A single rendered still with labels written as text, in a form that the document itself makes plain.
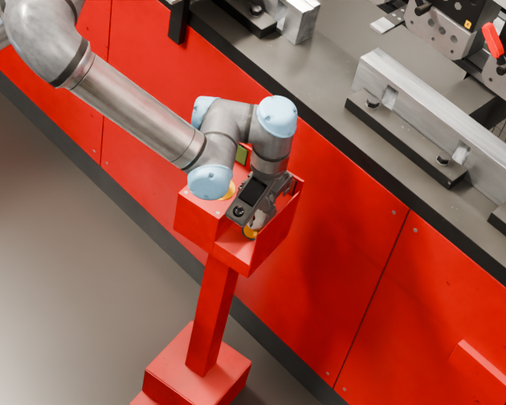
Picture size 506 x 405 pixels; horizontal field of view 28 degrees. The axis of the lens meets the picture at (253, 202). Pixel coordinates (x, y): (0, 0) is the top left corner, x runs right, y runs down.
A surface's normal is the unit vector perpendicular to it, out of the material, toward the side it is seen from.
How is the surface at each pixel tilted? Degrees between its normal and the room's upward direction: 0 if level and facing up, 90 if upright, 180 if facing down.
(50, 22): 33
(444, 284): 90
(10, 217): 0
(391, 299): 90
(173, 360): 0
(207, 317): 90
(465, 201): 0
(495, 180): 90
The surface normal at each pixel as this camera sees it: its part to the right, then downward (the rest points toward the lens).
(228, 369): 0.16, -0.65
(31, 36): -0.23, 0.17
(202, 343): -0.56, 0.56
